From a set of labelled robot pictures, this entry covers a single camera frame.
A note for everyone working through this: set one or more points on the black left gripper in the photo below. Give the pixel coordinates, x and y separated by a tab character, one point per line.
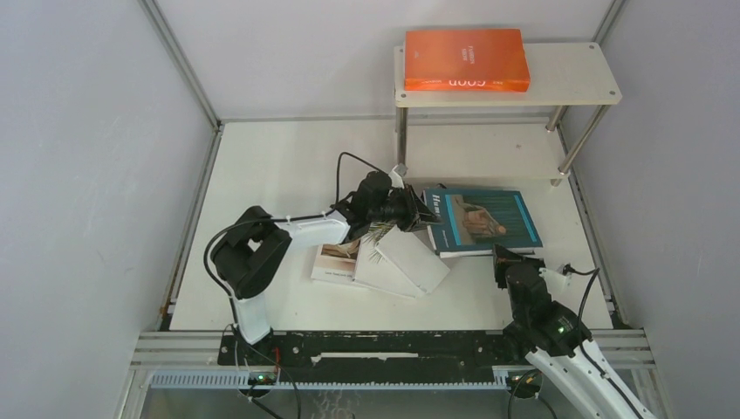
416	214

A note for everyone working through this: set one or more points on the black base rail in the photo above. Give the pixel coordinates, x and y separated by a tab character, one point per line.
383	358

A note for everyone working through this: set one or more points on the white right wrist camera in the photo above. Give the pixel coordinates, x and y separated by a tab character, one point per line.
556	282

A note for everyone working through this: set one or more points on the palm leaf cover book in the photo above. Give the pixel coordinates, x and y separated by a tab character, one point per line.
374	271

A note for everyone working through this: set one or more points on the coffee cover book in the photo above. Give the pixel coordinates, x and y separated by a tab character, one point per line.
336	263

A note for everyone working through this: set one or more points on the teal Humor book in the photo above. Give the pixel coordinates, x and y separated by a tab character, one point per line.
473	221

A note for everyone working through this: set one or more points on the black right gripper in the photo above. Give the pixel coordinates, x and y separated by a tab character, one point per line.
502	255

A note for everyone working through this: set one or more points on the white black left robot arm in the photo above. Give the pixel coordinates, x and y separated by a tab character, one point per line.
243	258

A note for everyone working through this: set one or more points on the grey white plain book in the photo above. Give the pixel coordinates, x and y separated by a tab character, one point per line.
418	264

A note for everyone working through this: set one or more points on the white raised shelf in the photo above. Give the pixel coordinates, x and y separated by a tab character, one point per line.
492	135

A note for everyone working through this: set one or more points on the aluminium frame rail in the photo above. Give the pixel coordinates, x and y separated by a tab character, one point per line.
178	56

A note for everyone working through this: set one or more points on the orange hardcover book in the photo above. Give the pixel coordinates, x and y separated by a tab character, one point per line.
466	60

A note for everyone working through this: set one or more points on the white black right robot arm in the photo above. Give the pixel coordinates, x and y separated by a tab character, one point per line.
555	340

